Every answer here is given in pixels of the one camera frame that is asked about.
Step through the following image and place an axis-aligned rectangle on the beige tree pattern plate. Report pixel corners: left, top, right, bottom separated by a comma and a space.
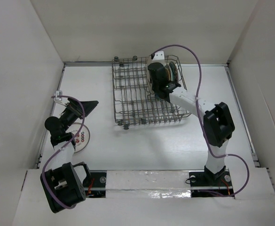
147, 62, 155, 95

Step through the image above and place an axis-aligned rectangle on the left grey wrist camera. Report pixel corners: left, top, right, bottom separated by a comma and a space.
53, 90, 63, 102

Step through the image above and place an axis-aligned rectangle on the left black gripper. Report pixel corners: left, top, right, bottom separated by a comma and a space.
59, 98, 98, 132

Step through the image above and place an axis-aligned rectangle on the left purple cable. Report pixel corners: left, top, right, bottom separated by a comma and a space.
42, 94, 86, 210

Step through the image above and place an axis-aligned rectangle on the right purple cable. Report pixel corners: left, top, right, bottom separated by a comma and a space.
151, 44, 250, 197

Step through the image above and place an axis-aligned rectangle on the woven bamboo round tray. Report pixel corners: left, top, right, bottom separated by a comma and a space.
165, 64, 172, 81

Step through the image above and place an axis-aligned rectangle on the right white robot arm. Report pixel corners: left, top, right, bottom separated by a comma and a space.
147, 62, 235, 185

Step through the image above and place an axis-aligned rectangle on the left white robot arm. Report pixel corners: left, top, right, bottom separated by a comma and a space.
40, 97, 98, 213

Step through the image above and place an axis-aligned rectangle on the teal scalloped rim plate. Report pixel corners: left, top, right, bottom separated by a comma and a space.
169, 62, 175, 81

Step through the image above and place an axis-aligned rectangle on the dark teal floral plate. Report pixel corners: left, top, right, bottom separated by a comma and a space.
174, 61, 182, 84

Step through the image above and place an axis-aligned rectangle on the white red floral plate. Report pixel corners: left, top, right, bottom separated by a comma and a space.
68, 122, 91, 154

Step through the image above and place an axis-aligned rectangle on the purple cable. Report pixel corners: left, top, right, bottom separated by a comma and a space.
42, 94, 86, 210
151, 44, 250, 197

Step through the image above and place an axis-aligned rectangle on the grey wire dish rack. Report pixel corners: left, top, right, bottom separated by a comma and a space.
111, 56, 191, 129

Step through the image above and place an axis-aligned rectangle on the pale green celadon plate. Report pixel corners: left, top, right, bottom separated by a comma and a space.
173, 64, 179, 83

